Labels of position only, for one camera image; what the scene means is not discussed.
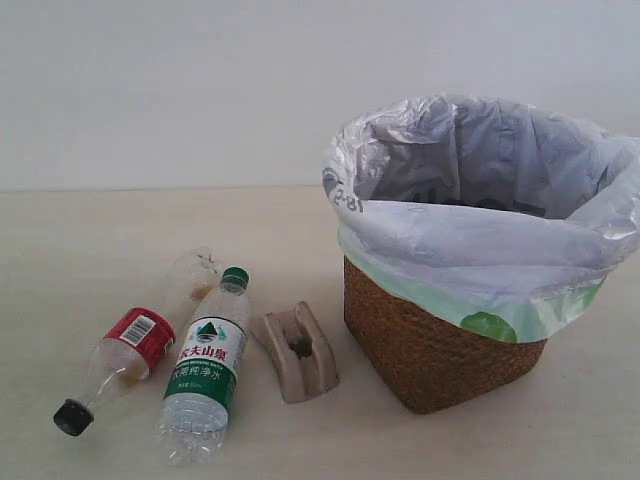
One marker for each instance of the beige paper pulp packaging piece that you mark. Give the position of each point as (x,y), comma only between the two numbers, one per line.
(300,352)

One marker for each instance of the red label cola bottle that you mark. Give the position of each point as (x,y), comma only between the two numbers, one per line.
(141,339)

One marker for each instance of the green label water bottle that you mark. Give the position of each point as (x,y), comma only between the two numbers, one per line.
(195,410)

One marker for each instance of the woven brown wicker basket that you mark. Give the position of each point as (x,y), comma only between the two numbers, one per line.
(427,363)

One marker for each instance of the white plastic bin liner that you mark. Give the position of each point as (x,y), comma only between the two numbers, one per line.
(495,216)

